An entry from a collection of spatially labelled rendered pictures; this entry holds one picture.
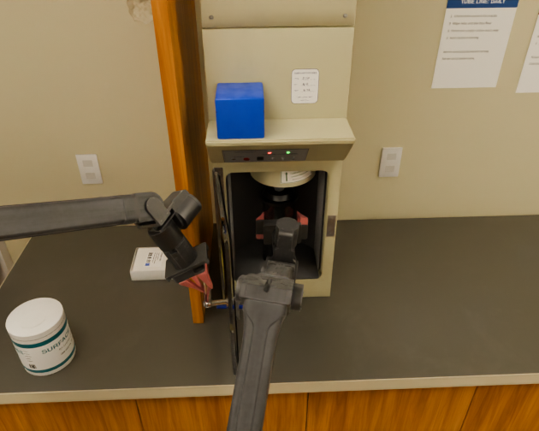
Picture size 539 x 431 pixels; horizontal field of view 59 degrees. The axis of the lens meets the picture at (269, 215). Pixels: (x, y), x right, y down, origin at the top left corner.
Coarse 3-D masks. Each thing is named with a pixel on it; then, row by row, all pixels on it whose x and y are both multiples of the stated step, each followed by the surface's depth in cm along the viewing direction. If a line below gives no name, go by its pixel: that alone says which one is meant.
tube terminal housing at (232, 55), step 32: (224, 32) 100; (256, 32) 100; (288, 32) 100; (320, 32) 100; (352, 32) 101; (224, 64) 103; (256, 64) 104; (288, 64) 104; (320, 64) 104; (288, 96) 108; (320, 96) 108; (224, 192) 121; (320, 288) 141
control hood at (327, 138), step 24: (264, 120) 110; (288, 120) 110; (312, 120) 110; (336, 120) 110; (216, 144) 101; (240, 144) 101; (264, 144) 102; (288, 144) 102; (312, 144) 102; (336, 144) 103
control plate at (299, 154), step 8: (224, 152) 106; (232, 152) 106; (240, 152) 106; (248, 152) 106; (256, 152) 106; (264, 152) 107; (272, 152) 107; (280, 152) 107; (296, 152) 107; (304, 152) 108; (224, 160) 111; (232, 160) 111; (240, 160) 112; (256, 160) 112; (264, 160) 112; (272, 160) 112; (280, 160) 113; (288, 160) 113; (296, 160) 113; (304, 160) 113
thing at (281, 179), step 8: (256, 176) 126; (264, 176) 124; (272, 176) 123; (280, 176) 122; (288, 176) 122; (296, 176) 123; (304, 176) 124; (312, 176) 127; (264, 184) 124; (272, 184) 123; (280, 184) 122; (288, 184) 123; (296, 184) 123
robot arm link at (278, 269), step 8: (272, 264) 108; (280, 264) 108; (288, 264) 112; (264, 272) 88; (272, 272) 87; (280, 272) 89; (288, 272) 99; (240, 280) 78; (296, 288) 77; (296, 296) 76; (296, 304) 76
